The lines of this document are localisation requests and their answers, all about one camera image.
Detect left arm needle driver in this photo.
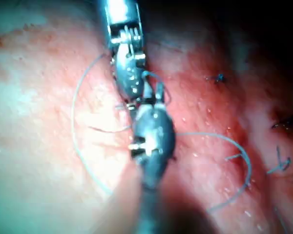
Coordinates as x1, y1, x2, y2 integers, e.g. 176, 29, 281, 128
107, 20, 147, 103

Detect right arm needle driver jaw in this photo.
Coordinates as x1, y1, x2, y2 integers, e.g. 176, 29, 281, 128
156, 82, 167, 104
142, 79, 155, 101

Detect right arm needle driver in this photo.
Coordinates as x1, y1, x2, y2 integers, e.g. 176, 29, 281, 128
128, 97, 176, 164

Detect blue thread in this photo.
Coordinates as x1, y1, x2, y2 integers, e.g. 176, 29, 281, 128
71, 53, 253, 214

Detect blue stitching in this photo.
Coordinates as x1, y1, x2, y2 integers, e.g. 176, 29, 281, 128
266, 114, 293, 230
205, 73, 227, 85

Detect tissue pad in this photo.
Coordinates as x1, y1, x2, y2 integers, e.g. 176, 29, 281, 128
0, 0, 293, 234

